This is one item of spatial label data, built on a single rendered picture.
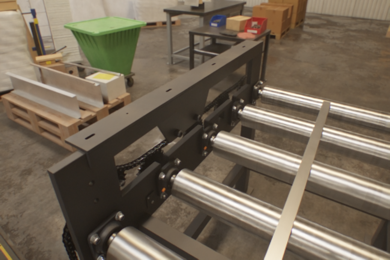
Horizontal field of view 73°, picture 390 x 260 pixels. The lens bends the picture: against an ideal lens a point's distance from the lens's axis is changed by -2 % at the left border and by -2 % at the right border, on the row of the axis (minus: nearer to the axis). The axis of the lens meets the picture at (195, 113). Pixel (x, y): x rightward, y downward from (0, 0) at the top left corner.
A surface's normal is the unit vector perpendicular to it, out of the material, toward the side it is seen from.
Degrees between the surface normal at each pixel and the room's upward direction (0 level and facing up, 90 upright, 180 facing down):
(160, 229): 0
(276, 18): 90
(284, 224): 0
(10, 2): 90
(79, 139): 0
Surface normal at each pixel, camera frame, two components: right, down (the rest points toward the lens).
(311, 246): -0.43, -0.18
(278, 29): -0.49, 0.43
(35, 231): 0.00, -0.87
